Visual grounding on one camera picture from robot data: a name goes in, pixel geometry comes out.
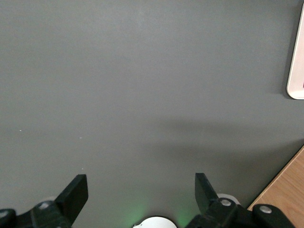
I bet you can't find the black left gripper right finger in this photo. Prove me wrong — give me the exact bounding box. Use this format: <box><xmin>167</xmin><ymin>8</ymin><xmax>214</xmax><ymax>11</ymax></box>
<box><xmin>185</xmin><ymin>172</ymin><xmax>255</xmax><ymax>228</ymax></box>

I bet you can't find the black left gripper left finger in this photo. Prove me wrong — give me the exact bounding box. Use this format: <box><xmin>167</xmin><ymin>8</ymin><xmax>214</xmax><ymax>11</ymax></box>
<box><xmin>30</xmin><ymin>174</ymin><xmax>89</xmax><ymax>228</ymax></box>

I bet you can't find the white rectangular tray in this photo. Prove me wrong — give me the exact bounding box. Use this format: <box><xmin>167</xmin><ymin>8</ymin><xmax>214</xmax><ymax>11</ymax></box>
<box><xmin>286</xmin><ymin>0</ymin><xmax>304</xmax><ymax>100</ymax></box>

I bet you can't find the white round robot part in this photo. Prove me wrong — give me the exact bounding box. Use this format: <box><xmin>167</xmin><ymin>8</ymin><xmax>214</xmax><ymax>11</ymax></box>
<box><xmin>133</xmin><ymin>215</ymin><xmax>178</xmax><ymax>228</ymax></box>

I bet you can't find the light wooden board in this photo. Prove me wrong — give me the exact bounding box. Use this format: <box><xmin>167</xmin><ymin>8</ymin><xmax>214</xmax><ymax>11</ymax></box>
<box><xmin>247</xmin><ymin>144</ymin><xmax>304</xmax><ymax>228</ymax></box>

